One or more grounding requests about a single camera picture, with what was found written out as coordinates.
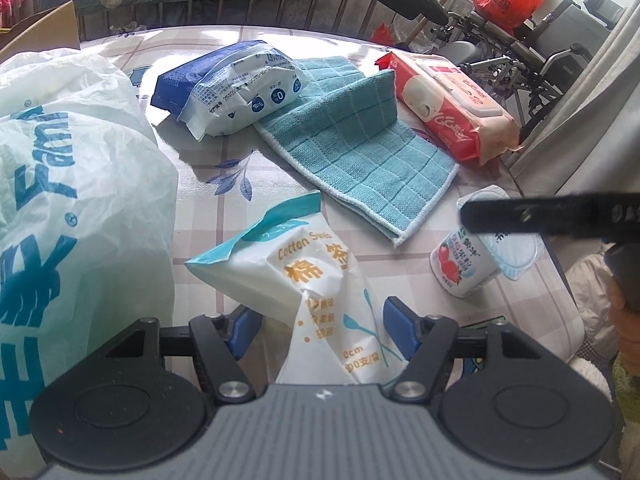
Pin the small red plastic bag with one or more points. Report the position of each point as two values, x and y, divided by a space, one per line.
385 34

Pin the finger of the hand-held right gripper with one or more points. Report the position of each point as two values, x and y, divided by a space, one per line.
620 265
550 212

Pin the grey curtain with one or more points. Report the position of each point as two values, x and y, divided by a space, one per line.
575 125

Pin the brown cardboard box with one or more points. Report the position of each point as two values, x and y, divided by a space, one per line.
55 25

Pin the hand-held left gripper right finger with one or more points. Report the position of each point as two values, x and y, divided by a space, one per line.
400 327

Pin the white cloth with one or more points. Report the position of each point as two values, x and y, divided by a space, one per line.
590 310

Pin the metal balcony railing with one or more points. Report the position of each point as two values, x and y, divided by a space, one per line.
315 10

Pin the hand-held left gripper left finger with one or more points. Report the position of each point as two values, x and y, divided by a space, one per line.
245 332

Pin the teal checked cloth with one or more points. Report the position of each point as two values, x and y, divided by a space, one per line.
360 150

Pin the dark chair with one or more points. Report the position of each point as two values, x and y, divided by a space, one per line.
602 7

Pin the white plastic shopping bag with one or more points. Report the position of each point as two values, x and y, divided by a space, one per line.
75 185

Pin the blue white wipes packet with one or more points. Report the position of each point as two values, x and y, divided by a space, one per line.
235 90

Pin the black wheelchair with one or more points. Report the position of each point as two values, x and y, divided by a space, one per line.
560 25

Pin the white teal cotton swab packet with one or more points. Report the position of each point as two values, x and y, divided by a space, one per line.
310 285

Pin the strawberry yogurt cup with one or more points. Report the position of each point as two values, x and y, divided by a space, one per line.
465 265

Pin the pink wet wipes pack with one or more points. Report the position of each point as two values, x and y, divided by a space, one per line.
450 105

